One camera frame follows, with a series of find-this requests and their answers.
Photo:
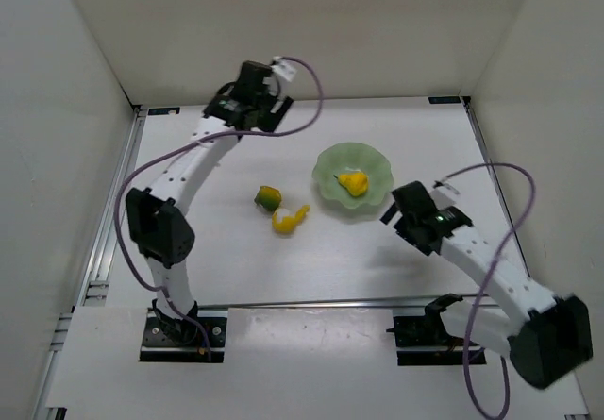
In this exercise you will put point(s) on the left aluminium rail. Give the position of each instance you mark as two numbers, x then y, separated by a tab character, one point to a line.
96	270

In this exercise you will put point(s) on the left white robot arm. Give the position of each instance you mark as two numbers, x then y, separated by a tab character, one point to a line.
156	215

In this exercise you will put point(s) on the right blue corner label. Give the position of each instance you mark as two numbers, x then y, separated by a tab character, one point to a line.
444	100

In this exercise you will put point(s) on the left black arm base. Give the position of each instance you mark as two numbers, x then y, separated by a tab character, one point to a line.
160	343

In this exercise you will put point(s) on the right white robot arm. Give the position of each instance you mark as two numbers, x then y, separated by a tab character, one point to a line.
545	336

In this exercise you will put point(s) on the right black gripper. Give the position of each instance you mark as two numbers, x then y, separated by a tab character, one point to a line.
406	222

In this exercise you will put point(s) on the peeled yellow fake lemon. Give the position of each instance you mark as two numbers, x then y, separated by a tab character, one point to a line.
285	222

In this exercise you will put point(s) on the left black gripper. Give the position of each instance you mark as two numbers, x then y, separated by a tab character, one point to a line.
276	114

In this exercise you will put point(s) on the left blue corner label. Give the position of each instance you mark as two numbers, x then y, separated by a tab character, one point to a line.
163	111

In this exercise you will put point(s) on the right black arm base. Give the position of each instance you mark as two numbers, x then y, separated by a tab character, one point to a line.
418	344

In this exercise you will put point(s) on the green yellow fake mango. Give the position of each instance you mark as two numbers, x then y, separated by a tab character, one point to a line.
268	198

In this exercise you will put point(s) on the front aluminium rail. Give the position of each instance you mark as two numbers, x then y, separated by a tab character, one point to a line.
368	303

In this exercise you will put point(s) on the yellow fake pear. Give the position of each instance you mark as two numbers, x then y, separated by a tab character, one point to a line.
355	183

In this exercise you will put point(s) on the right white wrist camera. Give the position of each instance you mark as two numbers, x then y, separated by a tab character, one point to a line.
444	187

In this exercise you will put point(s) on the blue corner label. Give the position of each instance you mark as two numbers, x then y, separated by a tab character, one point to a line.
444	100
163	111

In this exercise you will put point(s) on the right aluminium rail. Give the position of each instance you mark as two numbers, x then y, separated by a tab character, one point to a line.
493	165

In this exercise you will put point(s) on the green wavy fruit bowl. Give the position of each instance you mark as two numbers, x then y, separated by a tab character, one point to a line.
351	157

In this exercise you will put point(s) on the aluminium rail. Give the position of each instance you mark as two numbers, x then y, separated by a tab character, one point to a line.
368	303
493	165
96	270

